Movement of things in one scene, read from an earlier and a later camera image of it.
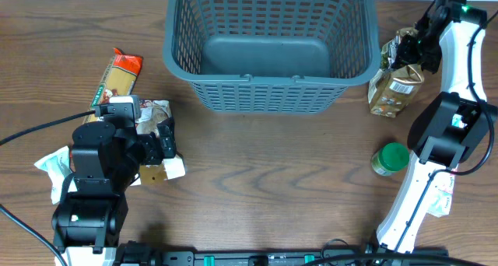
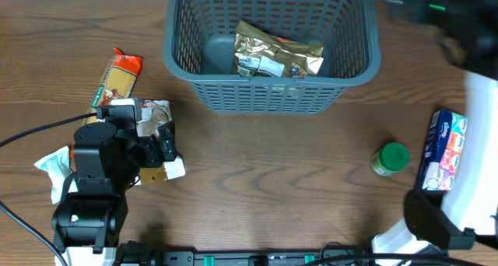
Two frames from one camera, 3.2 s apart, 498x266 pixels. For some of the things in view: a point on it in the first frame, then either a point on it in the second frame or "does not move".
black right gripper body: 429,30 → 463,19
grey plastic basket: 271,49 does not move
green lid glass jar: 391,158 does not move
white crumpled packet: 57,166 does not move
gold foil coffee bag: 392,87 → 256,53
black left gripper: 152,153 does not move
